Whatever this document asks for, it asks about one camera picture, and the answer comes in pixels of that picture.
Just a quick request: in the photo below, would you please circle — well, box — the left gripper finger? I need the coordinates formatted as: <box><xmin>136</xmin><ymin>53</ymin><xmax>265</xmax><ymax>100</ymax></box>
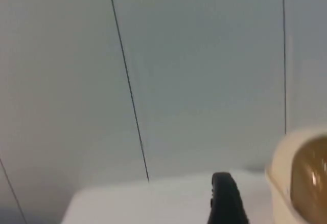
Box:
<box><xmin>206</xmin><ymin>171</ymin><xmax>250</xmax><ymax>224</ymax></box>

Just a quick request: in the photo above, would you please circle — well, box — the cream lid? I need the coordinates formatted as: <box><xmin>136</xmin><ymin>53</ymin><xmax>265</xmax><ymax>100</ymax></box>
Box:
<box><xmin>264</xmin><ymin>125</ymin><xmax>327</xmax><ymax>224</ymax></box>

